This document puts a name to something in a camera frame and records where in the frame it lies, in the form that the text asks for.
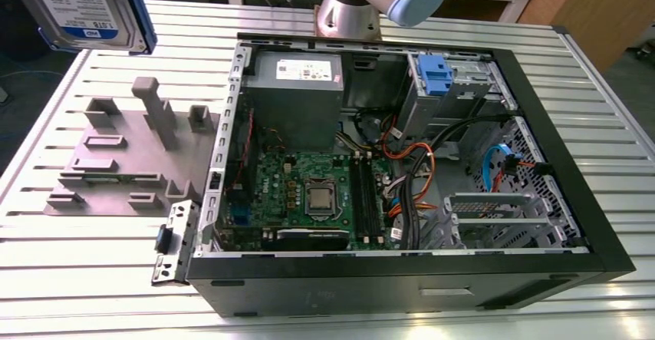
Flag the black CPU socket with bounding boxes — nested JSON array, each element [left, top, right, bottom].
[[301, 177, 345, 224]]

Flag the grey plastic parts rack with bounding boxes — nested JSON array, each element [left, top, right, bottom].
[[42, 77, 221, 218]]

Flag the green Dell motherboard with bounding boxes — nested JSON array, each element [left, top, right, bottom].
[[217, 150, 405, 251]]

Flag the metal disk bay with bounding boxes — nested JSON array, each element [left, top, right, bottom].
[[441, 192, 587, 251]]

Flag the grey power supply unit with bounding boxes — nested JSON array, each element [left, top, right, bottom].
[[242, 50, 345, 153]]

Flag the light blue SATA wire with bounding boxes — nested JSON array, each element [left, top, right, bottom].
[[483, 144, 512, 195]]

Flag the yellow black power wires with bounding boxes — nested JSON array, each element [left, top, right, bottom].
[[334, 131, 374, 153]]

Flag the green RAM stick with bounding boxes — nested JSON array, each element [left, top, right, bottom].
[[81, 174, 134, 184]]

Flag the orange wire bundle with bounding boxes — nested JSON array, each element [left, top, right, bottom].
[[381, 142, 439, 218]]

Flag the brown wooden cabinet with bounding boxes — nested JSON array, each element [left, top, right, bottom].
[[516, 0, 655, 73]]

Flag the metal optical drive cage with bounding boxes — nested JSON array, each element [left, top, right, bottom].
[[397, 51, 516, 144]]

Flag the thick black cable bundle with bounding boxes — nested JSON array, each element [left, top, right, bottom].
[[396, 113, 516, 249]]

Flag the orange black power wire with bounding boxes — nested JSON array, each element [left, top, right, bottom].
[[503, 153, 552, 176]]

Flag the RAM slot with white clips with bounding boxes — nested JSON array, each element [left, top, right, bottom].
[[350, 150, 370, 246], [362, 150, 385, 246]]

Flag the black graphics card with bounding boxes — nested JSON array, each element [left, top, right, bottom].
[[258, 226, 352, 252]]

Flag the hard disk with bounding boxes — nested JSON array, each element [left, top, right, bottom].
[[8, 0, 158, 56]]

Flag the blue VGA port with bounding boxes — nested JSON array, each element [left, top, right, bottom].
[[230, 205, 252, 226]]

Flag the black open PC case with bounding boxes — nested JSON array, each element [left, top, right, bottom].
[[184, 31, 635, 317]]

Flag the silver CPU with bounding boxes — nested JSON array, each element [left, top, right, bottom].
[[305, 188, 333, 209]]

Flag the blue plastic drive latch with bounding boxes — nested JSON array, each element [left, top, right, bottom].
[[416, 54, 455, 97]]

